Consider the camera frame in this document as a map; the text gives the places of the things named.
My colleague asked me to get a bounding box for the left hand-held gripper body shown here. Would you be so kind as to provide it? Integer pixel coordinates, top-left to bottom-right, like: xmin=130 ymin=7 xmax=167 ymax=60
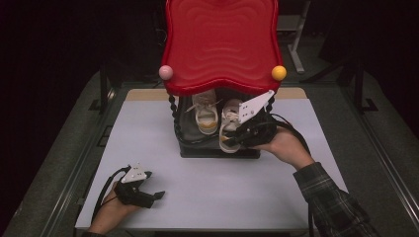
xmin=113 ymin=163 xmax=156 ymax=209

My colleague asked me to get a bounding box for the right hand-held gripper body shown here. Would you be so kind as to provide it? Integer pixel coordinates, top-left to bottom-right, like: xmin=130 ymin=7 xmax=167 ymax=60
xmin=234 ymin=89 xmax=279 ymax=148

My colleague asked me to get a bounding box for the beige sneaker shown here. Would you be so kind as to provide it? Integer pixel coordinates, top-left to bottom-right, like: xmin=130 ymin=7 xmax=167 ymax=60
xmin=218 ymin=98 xmax=245 ymax=154
xmin=185 ymin=88 xmax=223 ymax=135

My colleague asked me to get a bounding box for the red and black shoe rack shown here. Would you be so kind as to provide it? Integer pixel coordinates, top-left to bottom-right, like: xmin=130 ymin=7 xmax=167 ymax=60
xmin=158 ymin=0 xmax=288 ymax=160

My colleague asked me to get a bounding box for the person's left hand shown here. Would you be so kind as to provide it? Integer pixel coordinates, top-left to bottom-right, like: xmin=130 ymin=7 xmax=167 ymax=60
xmin=98 ymin=182 xmax=140 ymax=226

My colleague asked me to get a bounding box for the person's right hand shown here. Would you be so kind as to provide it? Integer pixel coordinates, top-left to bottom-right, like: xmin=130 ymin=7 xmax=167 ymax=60
xmin=254 ymin=125 xmax=316 ymax=171

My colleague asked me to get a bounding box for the grey metal stand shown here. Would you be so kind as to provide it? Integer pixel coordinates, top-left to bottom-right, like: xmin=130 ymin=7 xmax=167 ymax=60
xmin=276 ymin=0 xmax=312 ymax=75

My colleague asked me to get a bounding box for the black stand leg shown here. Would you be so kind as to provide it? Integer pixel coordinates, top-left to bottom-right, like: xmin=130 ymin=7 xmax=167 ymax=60
xmin=88 ymin=62 xmax=117 ymax=115
xmin=353 ymin=60 xmax=379 ymax=114

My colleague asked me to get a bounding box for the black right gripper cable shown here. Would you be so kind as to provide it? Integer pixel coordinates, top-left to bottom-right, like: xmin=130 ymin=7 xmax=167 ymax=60
xmin=250 ymin=113 xmax=315 ymax=237

